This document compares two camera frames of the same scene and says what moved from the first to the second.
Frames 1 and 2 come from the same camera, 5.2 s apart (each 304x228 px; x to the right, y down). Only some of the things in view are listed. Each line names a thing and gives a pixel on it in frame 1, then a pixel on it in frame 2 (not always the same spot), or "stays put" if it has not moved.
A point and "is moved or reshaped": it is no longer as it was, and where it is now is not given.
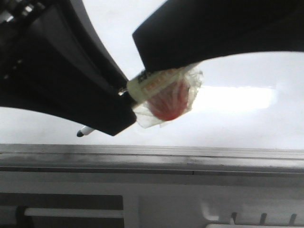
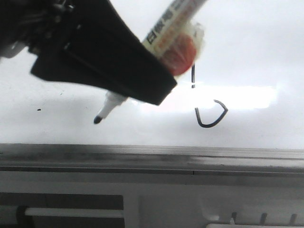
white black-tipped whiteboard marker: [163, 96] is moved or reshaped
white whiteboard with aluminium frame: [245, 125] stays put
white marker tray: [250, 225] stays put
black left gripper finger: [54, 61] -> [90, 42]
